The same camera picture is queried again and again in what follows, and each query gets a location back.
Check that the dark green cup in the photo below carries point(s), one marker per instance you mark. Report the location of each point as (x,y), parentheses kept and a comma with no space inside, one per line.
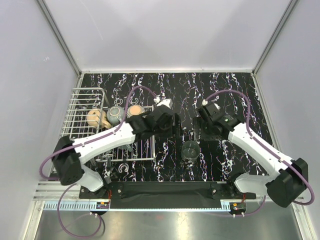
(190,151)

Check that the dark mug cream interior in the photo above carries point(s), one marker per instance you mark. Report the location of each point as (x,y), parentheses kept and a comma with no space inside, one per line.
(127,147)

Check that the ribbed grey mug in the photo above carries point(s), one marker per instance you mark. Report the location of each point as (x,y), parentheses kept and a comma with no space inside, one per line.
(135,110)

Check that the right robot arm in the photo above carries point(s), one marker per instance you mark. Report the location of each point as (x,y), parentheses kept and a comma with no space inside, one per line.
(286,178)

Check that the metal wire dish rack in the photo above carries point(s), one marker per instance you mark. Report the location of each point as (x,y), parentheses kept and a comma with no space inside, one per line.
(86,148)

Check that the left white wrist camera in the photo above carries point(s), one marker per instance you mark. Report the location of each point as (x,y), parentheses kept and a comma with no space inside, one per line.
(163,102)

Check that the white slotted cable duct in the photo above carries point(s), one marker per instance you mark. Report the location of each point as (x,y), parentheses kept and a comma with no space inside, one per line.
(76,205)

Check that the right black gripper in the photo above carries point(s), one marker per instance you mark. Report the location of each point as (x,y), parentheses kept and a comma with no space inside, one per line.
(199,123)

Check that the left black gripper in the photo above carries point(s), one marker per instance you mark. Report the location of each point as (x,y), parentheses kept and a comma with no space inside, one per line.
(175,130)

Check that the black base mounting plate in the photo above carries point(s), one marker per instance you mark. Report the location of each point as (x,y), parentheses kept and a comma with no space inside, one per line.
(208,189)

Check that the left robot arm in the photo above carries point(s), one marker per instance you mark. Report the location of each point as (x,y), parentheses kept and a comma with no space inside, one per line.
(71,156)

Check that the tan ceramic mug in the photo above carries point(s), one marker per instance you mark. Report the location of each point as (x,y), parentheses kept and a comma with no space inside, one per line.
(97,118)

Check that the grey glazed mug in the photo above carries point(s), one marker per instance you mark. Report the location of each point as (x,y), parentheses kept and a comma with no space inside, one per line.
(115,114)

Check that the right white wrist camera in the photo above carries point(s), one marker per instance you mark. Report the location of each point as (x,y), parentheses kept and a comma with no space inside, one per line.
(210,105)

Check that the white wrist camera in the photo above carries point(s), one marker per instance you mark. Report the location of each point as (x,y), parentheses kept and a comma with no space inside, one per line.
(210,105)
(163,102)

